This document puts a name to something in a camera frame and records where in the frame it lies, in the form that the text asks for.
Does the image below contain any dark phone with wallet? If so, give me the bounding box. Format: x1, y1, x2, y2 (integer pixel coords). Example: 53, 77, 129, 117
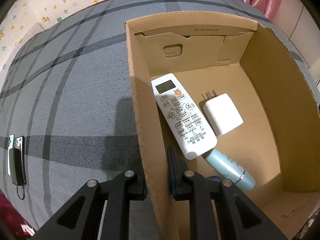
10, 136, 27, 186

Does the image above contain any brown cardboard box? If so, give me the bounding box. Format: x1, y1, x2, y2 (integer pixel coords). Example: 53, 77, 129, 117
125, 11, 319, 239

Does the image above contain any white air conditioner remote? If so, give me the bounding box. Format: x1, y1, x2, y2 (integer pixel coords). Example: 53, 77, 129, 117
151, 73, 217, 160

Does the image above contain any grey plaid bed cover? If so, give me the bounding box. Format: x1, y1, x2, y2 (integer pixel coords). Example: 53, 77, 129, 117
1, 0, 307, 239

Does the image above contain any large white power adapter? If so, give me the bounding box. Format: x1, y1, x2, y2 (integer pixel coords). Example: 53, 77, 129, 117
199, 90, 244, 137

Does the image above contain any light blue cosmetic tube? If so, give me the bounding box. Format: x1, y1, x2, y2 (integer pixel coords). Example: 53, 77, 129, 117
202, 148, 255, 191

